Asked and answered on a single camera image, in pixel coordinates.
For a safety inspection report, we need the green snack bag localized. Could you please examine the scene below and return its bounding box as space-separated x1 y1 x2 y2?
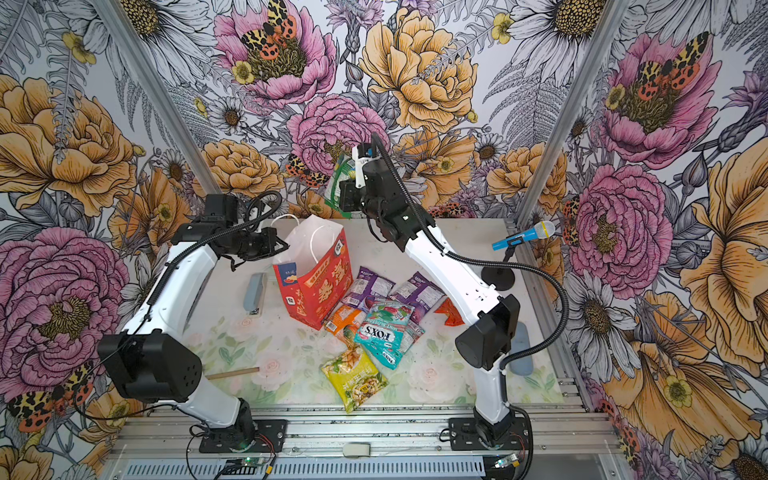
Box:
327 153 356 218

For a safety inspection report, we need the red paper gift bag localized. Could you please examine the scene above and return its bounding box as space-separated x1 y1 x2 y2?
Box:
273 216 353 330

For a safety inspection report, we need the teal Fox's candy bag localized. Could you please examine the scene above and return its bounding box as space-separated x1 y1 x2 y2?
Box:
354 321 425 370

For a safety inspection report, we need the yellow snack bag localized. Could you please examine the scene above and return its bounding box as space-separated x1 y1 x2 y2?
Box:
321 346 389 414

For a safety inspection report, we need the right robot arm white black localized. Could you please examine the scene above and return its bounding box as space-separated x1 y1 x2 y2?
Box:
340 143 520 449

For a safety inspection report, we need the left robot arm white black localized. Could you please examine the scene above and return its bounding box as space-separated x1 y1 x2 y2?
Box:
97 191 288 452

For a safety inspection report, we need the teal red candy bag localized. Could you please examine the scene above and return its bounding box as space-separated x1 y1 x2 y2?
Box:
366 299 414 325

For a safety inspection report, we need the purple snack packet left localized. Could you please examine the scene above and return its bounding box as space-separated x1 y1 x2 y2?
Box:
341 267 395 311

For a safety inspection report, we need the purple snack packet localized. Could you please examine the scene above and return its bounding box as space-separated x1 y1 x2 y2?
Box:
341 267 395 311
387 272 445 324

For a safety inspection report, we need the purple snack packet right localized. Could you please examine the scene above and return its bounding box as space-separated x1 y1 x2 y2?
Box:
387 272 445 324

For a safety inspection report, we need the orange snack packet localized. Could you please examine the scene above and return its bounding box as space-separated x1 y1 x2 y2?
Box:
324 304 367 347

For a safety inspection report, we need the wooden stick tool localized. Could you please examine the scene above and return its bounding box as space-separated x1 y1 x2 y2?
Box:
206 367 260 381

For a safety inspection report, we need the small red snack packet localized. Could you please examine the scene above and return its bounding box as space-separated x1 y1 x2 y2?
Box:
435 298 464 327

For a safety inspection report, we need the blue toy microphone on stand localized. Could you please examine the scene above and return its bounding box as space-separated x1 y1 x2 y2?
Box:
481 220 556 292

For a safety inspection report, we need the grey blue oval object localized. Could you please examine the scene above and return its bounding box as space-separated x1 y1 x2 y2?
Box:
508 322 535 377

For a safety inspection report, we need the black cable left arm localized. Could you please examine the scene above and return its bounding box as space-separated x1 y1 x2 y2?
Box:
143 190 284 307

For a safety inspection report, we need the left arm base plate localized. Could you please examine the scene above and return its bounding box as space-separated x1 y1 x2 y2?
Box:
198 419 288 454

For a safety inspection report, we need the black corrugated cable right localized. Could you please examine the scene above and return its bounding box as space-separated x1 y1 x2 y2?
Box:
370 133 570 370

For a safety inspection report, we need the aluminium rail frame front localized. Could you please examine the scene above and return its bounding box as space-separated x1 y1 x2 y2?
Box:
102 404 633 479

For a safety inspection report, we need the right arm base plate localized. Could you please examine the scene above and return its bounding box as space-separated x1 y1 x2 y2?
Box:
447 415 532 452

